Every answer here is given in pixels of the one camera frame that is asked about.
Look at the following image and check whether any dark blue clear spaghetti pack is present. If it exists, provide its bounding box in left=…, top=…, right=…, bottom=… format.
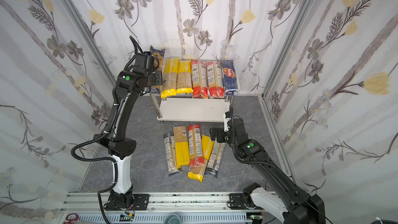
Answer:
left=150, top=46, right=165, bottom=94

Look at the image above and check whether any yellow-banded whole wheat pack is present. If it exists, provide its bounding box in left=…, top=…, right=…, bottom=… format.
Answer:
left=161, top=57, right=179, bottom=99

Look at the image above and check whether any blue Barilla spaghetti pack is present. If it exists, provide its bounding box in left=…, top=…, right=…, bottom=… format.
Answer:
left=222, top=60, right=238, bottom=96

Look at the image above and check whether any red spaghetti pack with label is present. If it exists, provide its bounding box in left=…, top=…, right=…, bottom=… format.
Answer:
left=191, top=60, right=208, bottom=99

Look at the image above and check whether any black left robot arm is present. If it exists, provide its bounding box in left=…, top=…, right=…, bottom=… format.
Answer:
left=70, top=37, right=163, bottom=212

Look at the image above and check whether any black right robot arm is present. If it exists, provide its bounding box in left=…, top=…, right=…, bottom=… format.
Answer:
left=210, top=107, right=331, bottom=224

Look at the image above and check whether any clear spaghetti pack barcode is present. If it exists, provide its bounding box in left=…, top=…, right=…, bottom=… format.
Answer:
left=205, top=142, right=226, bottom=178

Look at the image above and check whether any white two-tier shelf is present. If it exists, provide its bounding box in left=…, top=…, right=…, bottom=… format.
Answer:
left=150, top=94, right=233, bottom=122

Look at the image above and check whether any yellow bottom spaghetti pack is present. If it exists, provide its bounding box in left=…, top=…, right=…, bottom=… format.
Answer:
left=188, top=135, right=214, bottom=182

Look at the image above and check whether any yellow whole wheat spaghetti pack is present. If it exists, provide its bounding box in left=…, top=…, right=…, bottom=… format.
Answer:
left=173, top=126, right=190, bottom=169

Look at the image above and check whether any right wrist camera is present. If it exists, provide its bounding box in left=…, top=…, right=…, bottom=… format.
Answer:
left=223, top=112, right=231, bottom=132

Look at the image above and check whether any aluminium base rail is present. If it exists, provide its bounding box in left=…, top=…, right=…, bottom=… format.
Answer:
left=58, top=191, right=315, bottom=224

